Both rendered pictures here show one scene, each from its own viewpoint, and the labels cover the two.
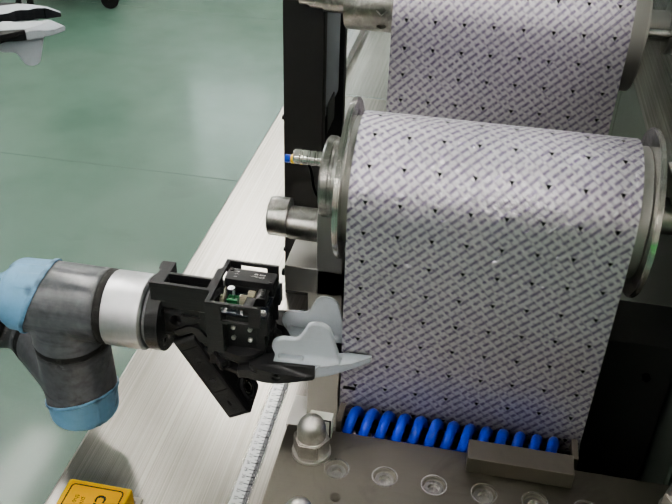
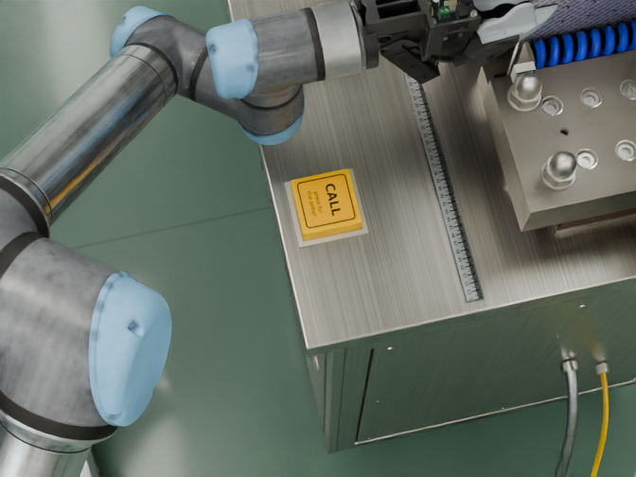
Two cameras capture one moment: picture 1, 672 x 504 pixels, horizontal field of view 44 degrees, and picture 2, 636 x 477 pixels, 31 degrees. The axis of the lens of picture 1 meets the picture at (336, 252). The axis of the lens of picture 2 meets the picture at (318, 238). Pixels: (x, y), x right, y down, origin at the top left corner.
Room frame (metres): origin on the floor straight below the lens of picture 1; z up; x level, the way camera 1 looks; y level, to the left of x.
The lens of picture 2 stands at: (0.11, 0.43, 2.15)
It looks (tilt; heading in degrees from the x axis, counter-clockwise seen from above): 71 degrees down; 338
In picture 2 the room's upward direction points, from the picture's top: straight up
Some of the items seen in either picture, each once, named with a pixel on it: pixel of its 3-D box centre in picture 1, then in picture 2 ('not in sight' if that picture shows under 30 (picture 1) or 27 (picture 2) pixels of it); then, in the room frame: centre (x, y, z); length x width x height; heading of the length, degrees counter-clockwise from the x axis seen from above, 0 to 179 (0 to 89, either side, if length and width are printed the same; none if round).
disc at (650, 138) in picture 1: (640, 213); not in sight; (0.62, -0.26, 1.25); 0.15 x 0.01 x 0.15; 170
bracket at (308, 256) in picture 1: (315, 319); not in sight; (0.71, 0.02, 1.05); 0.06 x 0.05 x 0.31; 80
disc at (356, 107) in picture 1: (349, 178); not in sight; (0.67, -0.01, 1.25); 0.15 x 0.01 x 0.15; 170
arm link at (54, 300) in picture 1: (63, 301); (264, 56); (0.66, 0.27, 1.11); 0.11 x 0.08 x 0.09; 80
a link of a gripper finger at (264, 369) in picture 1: (271, 359); (475, 40); (0.60, 0.06, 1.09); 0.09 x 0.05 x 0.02; 79
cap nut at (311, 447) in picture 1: (311, 434); (527, 88); (0.54, 0.02, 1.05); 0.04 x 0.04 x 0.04
